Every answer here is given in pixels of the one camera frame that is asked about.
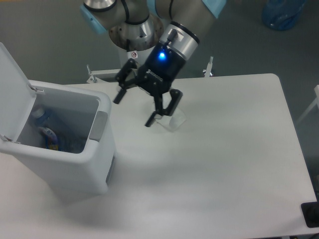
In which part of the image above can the blue yellow snack wrapper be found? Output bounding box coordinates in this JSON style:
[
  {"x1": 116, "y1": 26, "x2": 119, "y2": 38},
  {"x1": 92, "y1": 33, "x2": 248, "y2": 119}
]
[{"x1": 45, "y1": 138, "x2": 60, "y2": 151}]

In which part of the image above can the clear plastic water bottle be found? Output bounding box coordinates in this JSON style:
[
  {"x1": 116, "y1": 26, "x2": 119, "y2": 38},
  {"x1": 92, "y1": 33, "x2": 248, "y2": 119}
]
[{"x1": 31, "y1": 105, "x2": 85, "y2": 153}]

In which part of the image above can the white trash can lid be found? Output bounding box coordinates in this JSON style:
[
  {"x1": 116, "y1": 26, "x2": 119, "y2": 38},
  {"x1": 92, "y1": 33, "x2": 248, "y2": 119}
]
[{"x1": 0, "y1": 44, "x2": 44, "y2": 142}]

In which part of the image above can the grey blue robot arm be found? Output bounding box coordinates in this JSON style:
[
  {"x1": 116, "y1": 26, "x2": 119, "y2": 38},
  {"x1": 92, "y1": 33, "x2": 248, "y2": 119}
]
[{"x1": 80, "y1": 0, "x2": 226, "y2": 127}]

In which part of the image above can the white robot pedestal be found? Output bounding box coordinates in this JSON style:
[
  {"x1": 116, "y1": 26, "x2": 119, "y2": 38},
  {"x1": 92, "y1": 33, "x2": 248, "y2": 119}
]
[{"x1": 109, "y1": 14, "x2": 163, "y2": 67}]

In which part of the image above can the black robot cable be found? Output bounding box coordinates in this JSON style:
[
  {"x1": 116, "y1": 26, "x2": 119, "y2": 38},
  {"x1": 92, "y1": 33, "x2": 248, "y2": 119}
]
[{"x1": 126, "y1": 39, "x2": 140, "y2": 82}]

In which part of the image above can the clear plastic packaging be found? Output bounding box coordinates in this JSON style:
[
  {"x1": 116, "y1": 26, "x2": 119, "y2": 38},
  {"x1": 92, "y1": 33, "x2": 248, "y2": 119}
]
[{"x1": 156, "y1": 108, "x2": 186, "y2": 131}]

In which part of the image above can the blue plastic bag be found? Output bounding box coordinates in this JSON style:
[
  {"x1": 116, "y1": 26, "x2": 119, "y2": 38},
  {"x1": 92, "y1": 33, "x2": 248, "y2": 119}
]
[{"x1": 261, "y1": 0, "x2": 308, "y2": 31}]

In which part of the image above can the white pedestal base frame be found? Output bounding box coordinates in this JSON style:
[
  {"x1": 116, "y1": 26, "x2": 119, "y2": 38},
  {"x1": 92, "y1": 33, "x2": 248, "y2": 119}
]
[{"x1": 86, "y1": 56, "x2": 214, "y2": 84}]

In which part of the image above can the white frame at right edge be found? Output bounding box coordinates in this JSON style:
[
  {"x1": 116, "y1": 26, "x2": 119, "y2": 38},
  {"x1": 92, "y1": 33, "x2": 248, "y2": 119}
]
[{"x1": 296, "y1": 85, "x2": 319, "y2": 124}]

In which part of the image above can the white trash can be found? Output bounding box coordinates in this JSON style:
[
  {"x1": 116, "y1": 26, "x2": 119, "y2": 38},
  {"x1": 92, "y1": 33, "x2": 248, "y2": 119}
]
[{"x1": 0, "y1": 81, "x2": 116, "y2": 194}]

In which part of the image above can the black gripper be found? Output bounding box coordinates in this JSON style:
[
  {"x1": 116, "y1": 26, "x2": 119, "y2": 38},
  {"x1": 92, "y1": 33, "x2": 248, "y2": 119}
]
[{"x1": 113, "y1": 41, "x2": 187, "y2": 128}]

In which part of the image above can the black device at table edge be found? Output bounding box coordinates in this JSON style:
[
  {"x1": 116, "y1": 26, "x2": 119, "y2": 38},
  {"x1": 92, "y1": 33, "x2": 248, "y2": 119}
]
[{"x1": 301, "y1": 202, "x2": 319, "y2": 228}]

